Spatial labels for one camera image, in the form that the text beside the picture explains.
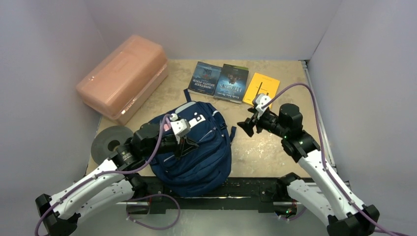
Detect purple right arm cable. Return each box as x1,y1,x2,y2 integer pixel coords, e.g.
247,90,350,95
262,83,410,236

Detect translucent pink storage box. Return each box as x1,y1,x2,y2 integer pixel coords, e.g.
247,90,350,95
76,35,168,125

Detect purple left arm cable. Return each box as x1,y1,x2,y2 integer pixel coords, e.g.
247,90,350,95
34,114,172,236

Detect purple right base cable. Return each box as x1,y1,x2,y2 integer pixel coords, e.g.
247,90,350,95
277,205,308,221

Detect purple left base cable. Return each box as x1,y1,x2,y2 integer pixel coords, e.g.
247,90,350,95
125,194,181,230

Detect Nineteen Eighty-Four paperback book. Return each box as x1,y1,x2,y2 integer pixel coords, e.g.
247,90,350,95
187,61,222,96

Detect navy blue student backpack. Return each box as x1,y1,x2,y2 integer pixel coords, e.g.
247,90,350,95
150,89,237,197

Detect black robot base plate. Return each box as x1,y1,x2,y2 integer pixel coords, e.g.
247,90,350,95
121,175,305,218

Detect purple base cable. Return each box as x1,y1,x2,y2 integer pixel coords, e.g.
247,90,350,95
125,194,181,230
277,205,308,221

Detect dark blue paperback book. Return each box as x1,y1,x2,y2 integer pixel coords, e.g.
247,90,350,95
213,64,249,103

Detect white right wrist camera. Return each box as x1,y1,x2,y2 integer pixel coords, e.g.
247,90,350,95
253,93,271,119

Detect yellow paperback book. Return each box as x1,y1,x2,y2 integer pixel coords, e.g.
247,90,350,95
243,73,280,105

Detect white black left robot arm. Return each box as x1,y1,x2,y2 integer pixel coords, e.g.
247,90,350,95
34,117,197,236

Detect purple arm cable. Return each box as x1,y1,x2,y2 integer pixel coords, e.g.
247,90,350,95
262,83,410,236
34,114,172,236

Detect grey round disc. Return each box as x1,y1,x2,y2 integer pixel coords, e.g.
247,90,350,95
90,125,133,165

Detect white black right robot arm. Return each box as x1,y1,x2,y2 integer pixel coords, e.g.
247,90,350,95
237,103,380,236

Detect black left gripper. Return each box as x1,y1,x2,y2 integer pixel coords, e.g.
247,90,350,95
143,133,199,159

